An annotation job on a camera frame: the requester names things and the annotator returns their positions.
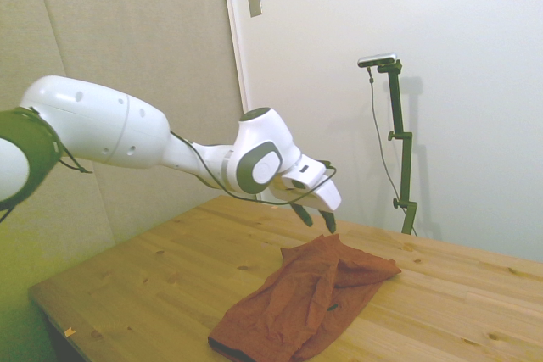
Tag silver exterior camera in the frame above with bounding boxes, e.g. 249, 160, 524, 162
357, 52, 399, 69

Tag white door frame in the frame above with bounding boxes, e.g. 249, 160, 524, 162
219, 0, 251, 115

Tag rust red shorts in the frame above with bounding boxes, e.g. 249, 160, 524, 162
207, 232, 402, 362

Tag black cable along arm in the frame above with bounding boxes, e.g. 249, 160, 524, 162
168, 130, 339, 205

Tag black jointed camera stand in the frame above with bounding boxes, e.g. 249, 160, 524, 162
377, 60, 419, 235

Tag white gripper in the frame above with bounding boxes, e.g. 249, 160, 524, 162
271, 178, 343, 235

